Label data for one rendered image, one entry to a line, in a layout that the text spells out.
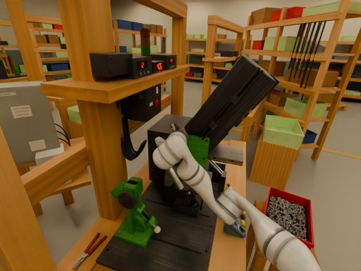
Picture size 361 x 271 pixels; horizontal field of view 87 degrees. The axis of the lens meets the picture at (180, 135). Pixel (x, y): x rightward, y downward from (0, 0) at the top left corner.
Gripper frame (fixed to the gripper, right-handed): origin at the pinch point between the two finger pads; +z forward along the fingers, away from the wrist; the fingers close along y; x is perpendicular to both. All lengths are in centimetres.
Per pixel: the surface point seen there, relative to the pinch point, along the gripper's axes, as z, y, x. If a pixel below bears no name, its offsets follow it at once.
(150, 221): -13.2, -26.3, 24.5
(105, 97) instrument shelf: -31.1, 22.1, 10.5
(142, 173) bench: 35, -17, 40
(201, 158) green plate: 6.0, -15.1, -3.7
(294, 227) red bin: 6, -64, -32
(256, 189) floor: 160, -122, -37
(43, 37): 530, 414, 364
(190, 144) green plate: 7.1, -6.8, -1.3
